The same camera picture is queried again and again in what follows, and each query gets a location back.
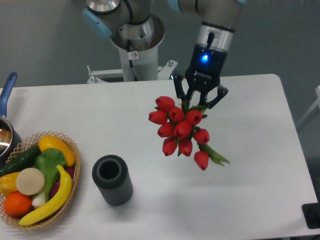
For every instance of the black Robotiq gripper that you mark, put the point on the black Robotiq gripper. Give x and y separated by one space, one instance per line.
205 72

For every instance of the red tulip bouquet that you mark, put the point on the red tulip bouquet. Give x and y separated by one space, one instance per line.
178 126

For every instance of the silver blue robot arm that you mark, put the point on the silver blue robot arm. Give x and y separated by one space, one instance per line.
137 33

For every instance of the white furniture leg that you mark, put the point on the white furniture leg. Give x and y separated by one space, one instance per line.
310 113

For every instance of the dark grey ribbed vase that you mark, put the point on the dark grey ribbed vase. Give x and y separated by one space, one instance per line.
111 175

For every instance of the dark red vegetable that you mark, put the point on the dark red vegetable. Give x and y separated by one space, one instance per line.
56 186

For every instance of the yellow banana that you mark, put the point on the yellow banana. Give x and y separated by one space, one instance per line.
54 204

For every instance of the green bok choy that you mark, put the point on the green bok choy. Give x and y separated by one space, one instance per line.
47 163

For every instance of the black device at table edge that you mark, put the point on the black device at table edge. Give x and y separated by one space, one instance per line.
311 212

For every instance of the woven wicker basket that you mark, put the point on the woven wicker basket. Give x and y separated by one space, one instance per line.
25 145

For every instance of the green cucumber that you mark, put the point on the green cucumber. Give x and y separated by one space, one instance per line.
22 161

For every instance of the beige round disc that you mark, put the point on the beige round disc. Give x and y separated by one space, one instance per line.
30 181

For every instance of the yellow bell pepper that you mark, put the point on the yellow bell pepper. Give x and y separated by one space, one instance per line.
8 183

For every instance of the orange fruit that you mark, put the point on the orange fruit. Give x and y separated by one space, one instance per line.
17 204

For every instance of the white metal base frame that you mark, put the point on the white metal base frame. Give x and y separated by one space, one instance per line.
116 75

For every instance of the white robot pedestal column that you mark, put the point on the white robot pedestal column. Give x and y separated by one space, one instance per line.
139 65

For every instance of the blue handled saucepan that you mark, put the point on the blue handled saucepan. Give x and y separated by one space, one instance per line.
9 138

